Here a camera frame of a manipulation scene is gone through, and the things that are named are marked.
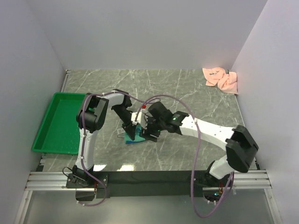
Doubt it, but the green plastic tray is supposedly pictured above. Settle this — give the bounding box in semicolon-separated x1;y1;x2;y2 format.
32;92;85;155

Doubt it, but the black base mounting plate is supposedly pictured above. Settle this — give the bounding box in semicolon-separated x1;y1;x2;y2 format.
66;170;232;202

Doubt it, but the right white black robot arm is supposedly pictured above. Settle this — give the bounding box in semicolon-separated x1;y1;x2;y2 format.
131;102;259;186

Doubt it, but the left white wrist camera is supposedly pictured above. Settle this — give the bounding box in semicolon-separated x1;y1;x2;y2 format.
131;105;148;129

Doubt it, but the purple cable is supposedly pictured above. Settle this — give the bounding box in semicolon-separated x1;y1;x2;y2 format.
77;92;164;207
135;94;235;218

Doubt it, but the aluminium rail frame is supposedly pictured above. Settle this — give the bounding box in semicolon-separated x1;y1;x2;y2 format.
19;69;278;224

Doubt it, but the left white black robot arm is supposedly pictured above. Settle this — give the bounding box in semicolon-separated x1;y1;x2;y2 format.
72;89;136;188

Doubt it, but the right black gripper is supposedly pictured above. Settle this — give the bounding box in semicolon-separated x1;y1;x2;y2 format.
140;114;166;142

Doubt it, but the blue green crocodile towel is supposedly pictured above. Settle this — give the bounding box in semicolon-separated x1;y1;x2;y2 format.
123;125;147;145

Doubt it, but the pink towel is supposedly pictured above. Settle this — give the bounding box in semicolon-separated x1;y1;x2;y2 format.
202;67;238;95

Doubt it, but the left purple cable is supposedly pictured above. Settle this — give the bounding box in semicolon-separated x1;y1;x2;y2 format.
77;92;164;207

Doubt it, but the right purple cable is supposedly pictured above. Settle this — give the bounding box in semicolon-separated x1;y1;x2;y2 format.
135;94;235;218

